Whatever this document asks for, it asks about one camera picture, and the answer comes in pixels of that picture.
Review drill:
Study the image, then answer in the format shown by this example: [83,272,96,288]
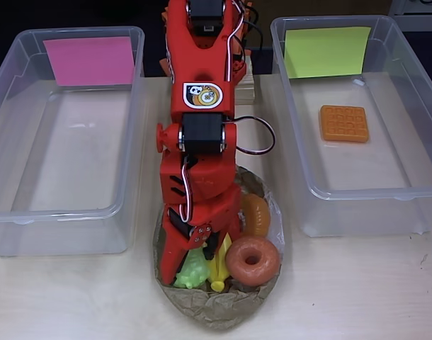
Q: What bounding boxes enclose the light green toy grapes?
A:
[174,247,209,290]

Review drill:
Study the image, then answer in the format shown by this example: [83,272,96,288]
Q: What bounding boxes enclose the brown toy doughnut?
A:
[225,236,281,287]

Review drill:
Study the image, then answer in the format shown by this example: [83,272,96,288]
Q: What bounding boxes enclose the orange toy croissant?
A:
[239,193,273,237]

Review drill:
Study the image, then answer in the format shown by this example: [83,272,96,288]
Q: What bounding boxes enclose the orange toy waffle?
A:
[319,104,372,145]

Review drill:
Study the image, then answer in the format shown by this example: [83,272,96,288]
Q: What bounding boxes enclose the clear plastic bin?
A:
[270,14,432,238]
[0,25,146,258]

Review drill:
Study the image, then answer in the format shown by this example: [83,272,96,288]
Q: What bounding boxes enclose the yellow sticky note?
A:
[284,26,373,79]

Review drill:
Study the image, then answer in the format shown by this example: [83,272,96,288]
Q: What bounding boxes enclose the pink sticky note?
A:
[42,36,136,87]

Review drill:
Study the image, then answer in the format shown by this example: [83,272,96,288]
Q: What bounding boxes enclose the yellow toy bananas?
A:
[205,232,233,293]

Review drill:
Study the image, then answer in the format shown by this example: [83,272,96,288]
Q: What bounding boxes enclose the crumpled brown paper bag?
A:
[152,164,287,332]

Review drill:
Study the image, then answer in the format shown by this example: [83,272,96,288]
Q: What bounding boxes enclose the wooden base block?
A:
[235,58,256,106]

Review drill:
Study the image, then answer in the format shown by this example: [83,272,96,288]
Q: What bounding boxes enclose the orange table clamp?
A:
[158,7,174,78]

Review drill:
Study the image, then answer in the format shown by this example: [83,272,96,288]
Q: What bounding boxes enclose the black base cable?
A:
[242,19,266,50]

